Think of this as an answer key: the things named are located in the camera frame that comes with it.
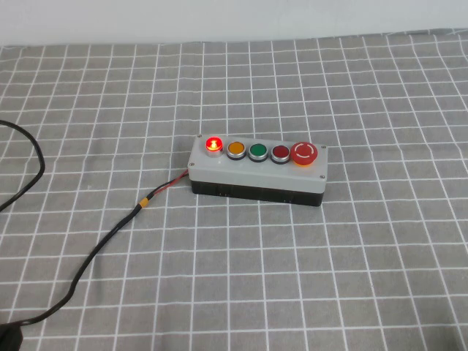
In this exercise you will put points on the red mushroom emergency stop button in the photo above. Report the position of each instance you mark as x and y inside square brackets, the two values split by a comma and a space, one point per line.
[304, 151]

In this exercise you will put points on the dark red push button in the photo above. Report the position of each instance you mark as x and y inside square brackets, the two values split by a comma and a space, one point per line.
[280, 152]

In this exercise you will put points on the yellow push button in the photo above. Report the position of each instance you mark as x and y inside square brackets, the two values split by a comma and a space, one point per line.
[235, 148]

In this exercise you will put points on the grey and black button box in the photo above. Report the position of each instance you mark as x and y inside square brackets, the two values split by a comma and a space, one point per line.
[256, 175]

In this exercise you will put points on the red indicator lamp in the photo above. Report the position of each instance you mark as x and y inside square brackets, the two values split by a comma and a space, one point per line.
[214, 144]

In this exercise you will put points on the green push button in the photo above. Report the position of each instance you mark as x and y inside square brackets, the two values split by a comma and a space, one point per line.
[258, 150]

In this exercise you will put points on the grey checked tablecloth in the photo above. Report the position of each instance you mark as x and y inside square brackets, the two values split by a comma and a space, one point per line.
[329, 263]

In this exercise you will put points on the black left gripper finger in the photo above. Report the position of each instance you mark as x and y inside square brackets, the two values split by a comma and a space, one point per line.
[10, 330]
[9, 344]

